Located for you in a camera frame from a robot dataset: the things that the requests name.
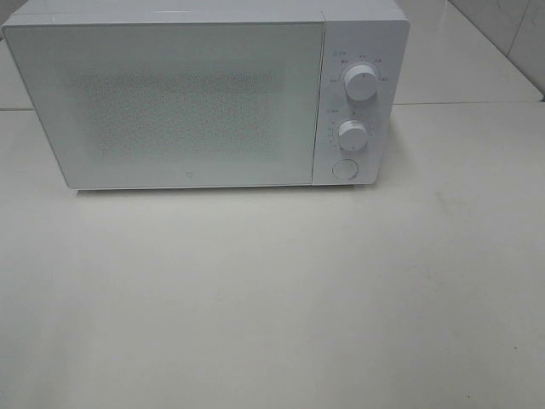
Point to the round white door button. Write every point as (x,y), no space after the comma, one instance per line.
(345,169)

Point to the white microwave knob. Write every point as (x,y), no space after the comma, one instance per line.
(361,81)
(353,135)

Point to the white microwave door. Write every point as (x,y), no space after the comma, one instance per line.
(153,106)

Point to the white microwave oven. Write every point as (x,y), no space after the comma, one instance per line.
(374,32)

